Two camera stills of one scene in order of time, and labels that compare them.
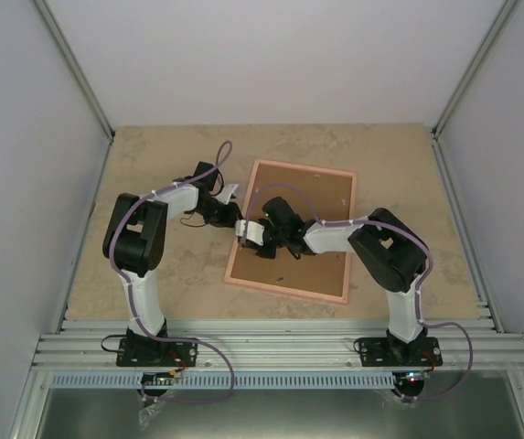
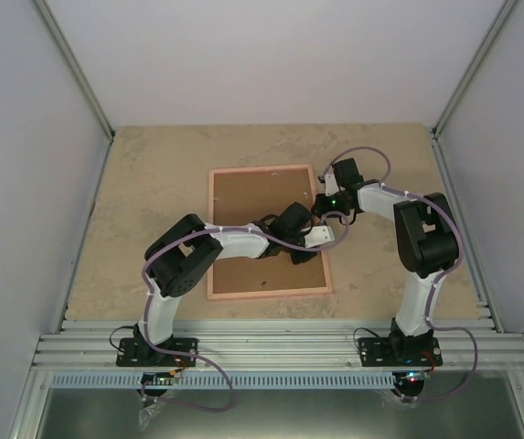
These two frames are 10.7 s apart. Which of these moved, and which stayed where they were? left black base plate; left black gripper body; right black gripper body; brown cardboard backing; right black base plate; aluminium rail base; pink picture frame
Moved: left black gripper body; brown cardboard backing; right black gripper body; pink picture frame
Stayed: right black base plate; aluminium rail base; left black base plate
